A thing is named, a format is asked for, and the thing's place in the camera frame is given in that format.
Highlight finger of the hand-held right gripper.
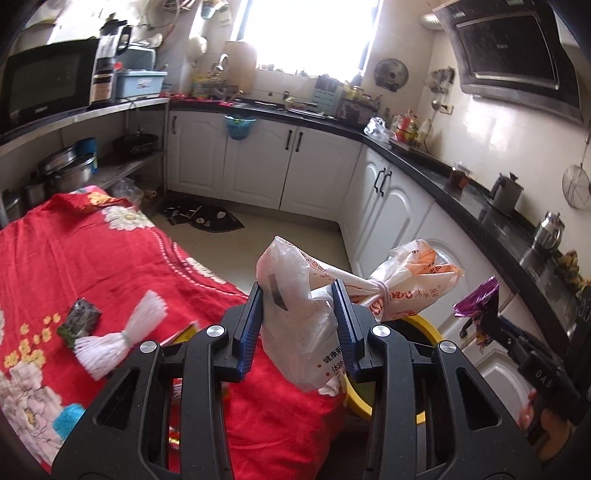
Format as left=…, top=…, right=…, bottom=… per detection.
left=482, top=277, right=532, bottom=361

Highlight wooden cutting board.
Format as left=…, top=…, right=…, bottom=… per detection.
left=223, top=41, right=258, bottom=93

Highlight red floral blanket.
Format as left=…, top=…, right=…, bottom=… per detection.
left=0, top=185, right=347, bottom=476

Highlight black range hood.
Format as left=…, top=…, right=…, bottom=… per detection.
left=436, top=0, right=583, bottom=125

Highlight white string bundle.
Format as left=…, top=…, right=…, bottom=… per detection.
left=74, top=290, right=168, bottom=381

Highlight black microwave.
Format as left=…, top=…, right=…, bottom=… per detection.
left=0, top=38, right=100, bottom=134

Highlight red yellow packet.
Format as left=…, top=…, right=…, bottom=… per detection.
left=159, top=320, right=199, bottom=347

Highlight clear plastic bag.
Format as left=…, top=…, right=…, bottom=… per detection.
left=364, top=117, right=391, bottom=144

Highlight white orange plastic bag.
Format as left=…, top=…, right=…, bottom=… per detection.
left=256, top=236, right=465, bottom=393

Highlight blue hanging bin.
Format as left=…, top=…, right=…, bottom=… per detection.
left=224, top=114, right=257, bottom=143

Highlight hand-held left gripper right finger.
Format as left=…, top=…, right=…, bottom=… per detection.
left=331, top=279, right=542, bottom=480

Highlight grey metal kettle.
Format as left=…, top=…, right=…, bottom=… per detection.
left=488, top=172, right=525, bottom=215

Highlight large steel pot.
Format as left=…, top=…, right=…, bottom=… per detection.
left=39, top=148, right=99, bottom=192

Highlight person's right hand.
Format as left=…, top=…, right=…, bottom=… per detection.
left=517, top=390, right=573, bottom=446

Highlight blue dish rack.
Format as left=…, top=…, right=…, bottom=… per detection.
left=113, top=69, right=168, bottom=100

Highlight round wall exhaust fan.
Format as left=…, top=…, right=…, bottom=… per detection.
left=374, top=58, right=410, bottom=92

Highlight green black snack packet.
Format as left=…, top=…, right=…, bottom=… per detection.
left=56, top=298, right=102, bottom=344

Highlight black wok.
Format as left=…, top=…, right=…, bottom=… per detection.
left=113, top=131, right=160, bottom=160

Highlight purple snack wrapper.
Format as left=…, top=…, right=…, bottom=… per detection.
left=453, top=276, right=500, bottom=352

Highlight white kitchen cabinets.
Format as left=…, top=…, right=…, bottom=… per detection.
left=166, top=108, right=573, bottom=370

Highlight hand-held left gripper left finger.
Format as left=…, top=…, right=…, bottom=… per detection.
left=52, top=281, right=264, bottom=480

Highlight group of condiment bottles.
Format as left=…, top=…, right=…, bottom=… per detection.
left=392, top=110, right=432, bottom=146

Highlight black blender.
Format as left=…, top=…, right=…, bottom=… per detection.
left=90, top=16, right=134, bottom=107

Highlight steel shelf rack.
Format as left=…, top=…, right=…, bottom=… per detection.
left=0, top=97, right=171, bottom=222

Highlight wire mesh strainer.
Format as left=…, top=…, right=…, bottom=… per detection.
left=562, top=164, right=591, bottom=209

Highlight yellow trash bin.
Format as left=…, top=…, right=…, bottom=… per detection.
left=344, top=314, right=439, bottom=423

